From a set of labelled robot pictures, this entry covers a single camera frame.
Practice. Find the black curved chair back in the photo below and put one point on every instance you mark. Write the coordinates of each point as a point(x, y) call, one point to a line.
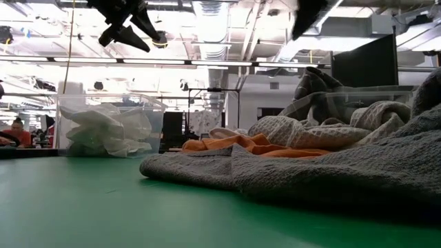
point(8, 135)

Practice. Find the white cotton towel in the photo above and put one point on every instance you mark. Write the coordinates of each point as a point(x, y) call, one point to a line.
point(93, 120)
point(134, 124)
point(113, 148)

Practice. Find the large round air duct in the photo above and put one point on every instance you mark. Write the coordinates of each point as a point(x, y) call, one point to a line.
point(293, 51)

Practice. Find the white red-checked towel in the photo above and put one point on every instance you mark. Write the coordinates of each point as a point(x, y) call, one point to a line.
point(224, 132)

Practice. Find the silver ribbed air duct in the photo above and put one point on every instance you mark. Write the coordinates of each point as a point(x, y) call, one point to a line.
point(213, 20)

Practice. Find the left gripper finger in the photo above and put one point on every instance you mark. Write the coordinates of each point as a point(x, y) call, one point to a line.
point(125, 36)
point(146, 24)

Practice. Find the grey rectangular air duct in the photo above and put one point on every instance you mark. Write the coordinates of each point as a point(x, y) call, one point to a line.
point(351, 25)

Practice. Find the black ceiling dome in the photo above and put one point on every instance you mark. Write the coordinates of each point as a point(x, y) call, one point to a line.
point(163, 43)

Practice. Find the patterned white cloth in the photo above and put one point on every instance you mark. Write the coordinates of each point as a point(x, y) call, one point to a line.
point(205, 122)

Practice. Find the small wall vent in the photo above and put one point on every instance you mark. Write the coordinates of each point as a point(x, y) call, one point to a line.
point(274, 85)

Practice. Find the orange towel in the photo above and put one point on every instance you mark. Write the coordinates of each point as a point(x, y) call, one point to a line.
point(248, 143)

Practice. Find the pale waffle weave towel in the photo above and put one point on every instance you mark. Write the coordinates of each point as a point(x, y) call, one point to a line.
point(303, 132)

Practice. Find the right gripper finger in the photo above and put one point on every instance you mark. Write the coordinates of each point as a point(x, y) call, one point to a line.
point(306, 15)

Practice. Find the black ceiling fixture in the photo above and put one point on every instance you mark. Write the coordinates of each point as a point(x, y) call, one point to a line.
point(5, 34)

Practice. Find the black table edge frame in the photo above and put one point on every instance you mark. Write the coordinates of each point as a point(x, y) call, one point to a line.
point(27, 153)

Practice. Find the black frame stand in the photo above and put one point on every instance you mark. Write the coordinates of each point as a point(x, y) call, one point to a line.
point(213, 90)

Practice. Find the black upright screen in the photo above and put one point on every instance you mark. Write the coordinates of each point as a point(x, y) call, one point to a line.
point(172, 131)

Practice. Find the long ceiling light strip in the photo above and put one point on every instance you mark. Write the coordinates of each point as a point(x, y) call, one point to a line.
point(220, 63)

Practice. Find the grey terry towel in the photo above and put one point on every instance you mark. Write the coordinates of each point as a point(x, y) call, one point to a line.
point(310, 179)

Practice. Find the dark grey checked towel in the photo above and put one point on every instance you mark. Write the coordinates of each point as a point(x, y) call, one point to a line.
point(310, 93)

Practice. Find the short yellow hanging tag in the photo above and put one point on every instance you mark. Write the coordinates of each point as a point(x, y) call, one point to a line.
point(311, 56)

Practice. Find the person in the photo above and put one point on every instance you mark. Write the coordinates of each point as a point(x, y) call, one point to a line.
point(20, 136)

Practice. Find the clear plastic bin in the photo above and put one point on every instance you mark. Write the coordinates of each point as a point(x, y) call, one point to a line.
point(372, 96)
point(160, 124)

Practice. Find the black cabinet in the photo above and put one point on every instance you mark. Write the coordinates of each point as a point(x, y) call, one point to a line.
point(270, 113)

